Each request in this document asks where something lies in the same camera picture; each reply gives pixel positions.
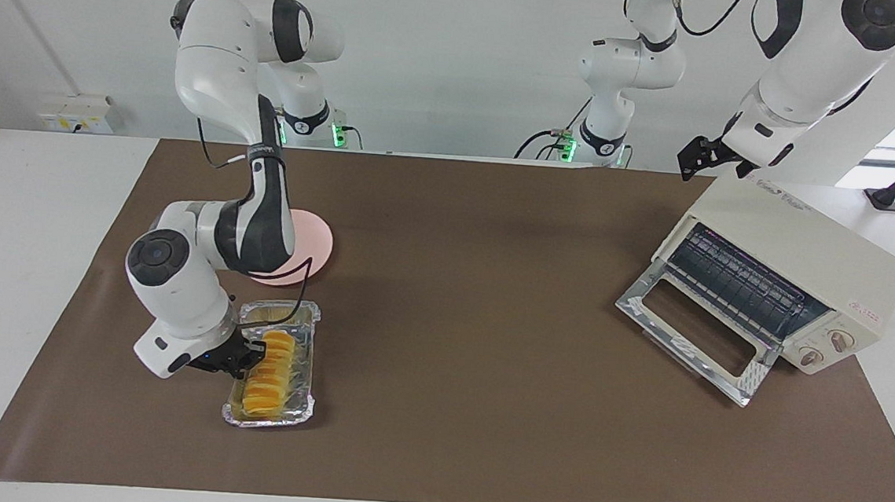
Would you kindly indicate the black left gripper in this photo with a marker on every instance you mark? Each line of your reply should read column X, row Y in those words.
column 734, row 153

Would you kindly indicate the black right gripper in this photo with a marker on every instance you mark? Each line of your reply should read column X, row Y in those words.
column 219, row 357

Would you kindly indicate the orange food slices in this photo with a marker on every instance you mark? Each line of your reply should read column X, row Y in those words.
column 268, row 392

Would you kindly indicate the aluminium foil tray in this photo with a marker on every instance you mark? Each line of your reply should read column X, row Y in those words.
column 302, row 398

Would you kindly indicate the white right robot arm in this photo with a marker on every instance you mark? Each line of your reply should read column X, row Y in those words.
column 209, row 53

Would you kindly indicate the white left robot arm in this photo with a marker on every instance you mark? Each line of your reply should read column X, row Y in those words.
column 634, row 67

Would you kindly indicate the cream toaster oven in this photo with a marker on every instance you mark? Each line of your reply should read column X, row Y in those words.
column 795, row 236

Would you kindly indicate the cream oven knob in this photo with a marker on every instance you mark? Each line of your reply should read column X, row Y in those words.
column 812, row 357
column 841, row 341

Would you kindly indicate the glass oven door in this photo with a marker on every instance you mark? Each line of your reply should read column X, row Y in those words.
column 754, row 379

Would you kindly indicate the pink round plate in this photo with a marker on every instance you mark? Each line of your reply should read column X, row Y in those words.
column 314, row 242

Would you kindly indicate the brown table mat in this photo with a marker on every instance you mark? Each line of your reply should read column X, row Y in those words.
column 445, row 400

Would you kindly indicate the white wall socket box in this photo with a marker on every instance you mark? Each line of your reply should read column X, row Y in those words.
column 79, row 115

